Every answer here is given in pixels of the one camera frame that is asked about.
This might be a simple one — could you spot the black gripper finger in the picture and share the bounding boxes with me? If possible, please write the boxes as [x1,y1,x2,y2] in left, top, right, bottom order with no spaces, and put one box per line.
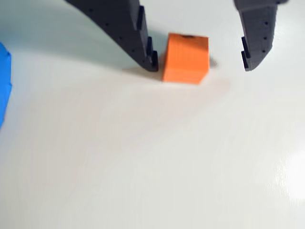
[65,0,160,73]
[233,0,289,72]

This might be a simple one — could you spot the orange cube block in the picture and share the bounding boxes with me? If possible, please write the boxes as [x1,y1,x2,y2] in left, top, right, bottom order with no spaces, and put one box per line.
[162,32,211,85]

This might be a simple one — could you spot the blue tape roll bin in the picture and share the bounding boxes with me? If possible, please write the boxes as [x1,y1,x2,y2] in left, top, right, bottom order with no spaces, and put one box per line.
[0,41,12,131]

